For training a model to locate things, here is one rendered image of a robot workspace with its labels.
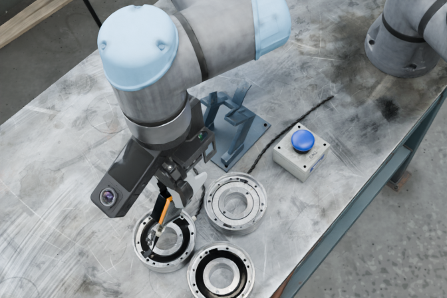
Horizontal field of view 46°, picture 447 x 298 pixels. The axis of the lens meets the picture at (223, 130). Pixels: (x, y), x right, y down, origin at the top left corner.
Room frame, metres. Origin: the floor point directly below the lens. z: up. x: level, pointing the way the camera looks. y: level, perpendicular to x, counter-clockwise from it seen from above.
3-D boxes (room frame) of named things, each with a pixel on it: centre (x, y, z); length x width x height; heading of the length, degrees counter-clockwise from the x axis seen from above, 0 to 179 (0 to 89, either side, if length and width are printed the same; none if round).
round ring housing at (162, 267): (0.30, 0.11, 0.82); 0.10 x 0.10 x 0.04
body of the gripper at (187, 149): (0.34, 0.07, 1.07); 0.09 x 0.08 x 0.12; 134
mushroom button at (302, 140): (0.43, -0.13, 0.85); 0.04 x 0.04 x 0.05
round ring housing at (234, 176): (0.35, -0.01, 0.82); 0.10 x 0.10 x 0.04
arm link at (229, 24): (0.39, -0.01, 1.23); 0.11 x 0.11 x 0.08; 22
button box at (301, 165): (0.44, -0.14, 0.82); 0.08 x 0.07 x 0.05; 133
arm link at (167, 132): (0.33, 0.07, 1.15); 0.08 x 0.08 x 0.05
